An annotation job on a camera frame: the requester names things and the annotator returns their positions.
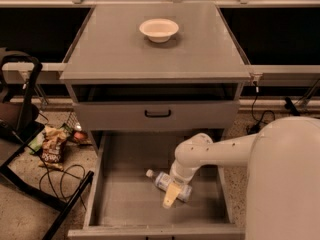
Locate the brown chip bag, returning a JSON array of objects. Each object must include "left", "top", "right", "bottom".
[{"left": 38, "top": 126, "right": 68, "bottom": 171}]

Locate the green snack bag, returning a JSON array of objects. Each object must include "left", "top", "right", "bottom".
[{"left": 28, "top": 133, "right": 45, "bottom": 154}]

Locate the grey drawer cabinet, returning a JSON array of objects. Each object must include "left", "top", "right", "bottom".
[{"left": 59, "top": 1, "right": 253, "bottom": 240}]

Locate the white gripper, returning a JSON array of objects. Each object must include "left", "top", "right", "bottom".
[{"left": 163, "top": 160, "right": 197, "bottom": 209}]

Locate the white paper bowl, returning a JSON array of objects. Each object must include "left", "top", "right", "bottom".
[{"left": 139, "top": 18, "right": 179, "bottom": 43}]

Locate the black floor cable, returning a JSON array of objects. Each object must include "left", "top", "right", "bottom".
[{"left": 38, "top": 157, "right": 88, "bottom": 212}]

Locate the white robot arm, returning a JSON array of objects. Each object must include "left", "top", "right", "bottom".
[{"left": 170, "top": 116, "right": 320, "bottom": 240}]

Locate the closed grey top drawer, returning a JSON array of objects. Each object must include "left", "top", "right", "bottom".
[{"left": 74, "top": 101, "right": 240, "bottom": 131}]

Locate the black metal chair frame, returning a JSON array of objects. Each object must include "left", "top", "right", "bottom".
[{"left": 0, "top": 47, "right": 94, "bottom": 240}]

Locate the red apple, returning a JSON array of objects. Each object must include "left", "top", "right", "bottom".
[{"left": 73, "top": 131, "right": 88, "bottom": 143}]

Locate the black power adapter cable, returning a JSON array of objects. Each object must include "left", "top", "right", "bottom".
[{"left": 245, "top": 80, "right": 278, "bottom": 136}]

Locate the black drawer handle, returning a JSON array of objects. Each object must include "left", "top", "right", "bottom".
[{"left": 144, "top": 109, "right": 172, "bottom": 118}]

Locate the open grey middle drawer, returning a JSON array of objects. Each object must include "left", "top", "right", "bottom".
[{"left": 68, "top": 132, "right": 244, "bottom": 240}]

